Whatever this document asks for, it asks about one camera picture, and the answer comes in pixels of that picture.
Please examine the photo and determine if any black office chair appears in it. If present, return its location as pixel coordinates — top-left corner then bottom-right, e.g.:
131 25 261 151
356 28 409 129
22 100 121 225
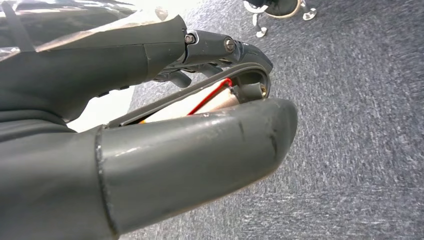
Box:
243 0 317 38

